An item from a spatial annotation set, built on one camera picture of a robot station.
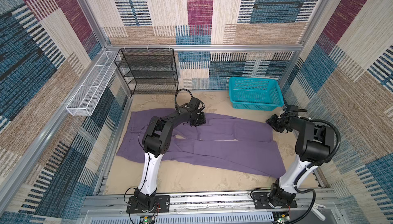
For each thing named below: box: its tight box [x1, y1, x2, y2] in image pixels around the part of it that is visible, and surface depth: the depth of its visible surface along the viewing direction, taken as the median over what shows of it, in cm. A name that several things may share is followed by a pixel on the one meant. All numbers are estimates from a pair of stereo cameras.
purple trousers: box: [116, 109, 287, 178], surface depth 94 cm
